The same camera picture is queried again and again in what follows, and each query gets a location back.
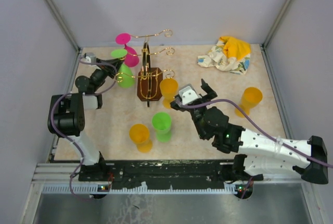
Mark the green wine glass front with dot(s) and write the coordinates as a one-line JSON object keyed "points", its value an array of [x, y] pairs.
{"points": [[161, 123]]}

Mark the green wine glass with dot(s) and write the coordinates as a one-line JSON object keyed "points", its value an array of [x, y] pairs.
{"points": [[124, 76], [161, 123]]}

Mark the pink wine glass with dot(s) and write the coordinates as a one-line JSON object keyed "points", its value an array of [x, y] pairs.
{"points": [[132, 58]]}

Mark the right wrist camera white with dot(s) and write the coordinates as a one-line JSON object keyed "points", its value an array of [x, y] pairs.
{"points": [[188, 94]]}

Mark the orange wine glass by rack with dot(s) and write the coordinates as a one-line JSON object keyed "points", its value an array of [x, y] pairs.
{"points": [[168, 89]]}

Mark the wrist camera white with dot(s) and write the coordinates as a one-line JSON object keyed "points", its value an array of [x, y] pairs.
{"points": [[188, 94], [88, 59]]}

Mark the yellow patterned cloth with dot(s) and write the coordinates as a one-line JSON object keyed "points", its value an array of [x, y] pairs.
{"points": [[229, 54]]}

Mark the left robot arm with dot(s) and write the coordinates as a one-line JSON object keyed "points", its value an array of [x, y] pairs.
{"points": [[66, 117]]}

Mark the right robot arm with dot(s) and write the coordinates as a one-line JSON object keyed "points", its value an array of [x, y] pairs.
{"points": [[257, 152]]}

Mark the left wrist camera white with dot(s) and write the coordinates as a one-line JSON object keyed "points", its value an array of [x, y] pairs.
{"points": [[88, 59]]}

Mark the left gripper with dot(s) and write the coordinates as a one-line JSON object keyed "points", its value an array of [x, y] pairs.
{"points": [[115, 63]]}

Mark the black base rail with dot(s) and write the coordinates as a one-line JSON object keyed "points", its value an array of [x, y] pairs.
{"points": [[161, 176]]}

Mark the orange wine glass front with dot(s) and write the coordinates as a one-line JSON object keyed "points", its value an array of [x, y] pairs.
{"points": [[140, 136]]}

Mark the orange wine glass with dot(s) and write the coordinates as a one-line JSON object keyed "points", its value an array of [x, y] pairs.
{"points": [[251, 97], [140, 136], [168, 89]]}

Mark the gold wine glass rack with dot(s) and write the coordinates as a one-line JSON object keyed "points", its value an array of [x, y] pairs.
{"points": [[149, 78]]}

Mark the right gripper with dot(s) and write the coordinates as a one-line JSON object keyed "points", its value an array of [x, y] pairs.
{"points": [[210, 93]]}

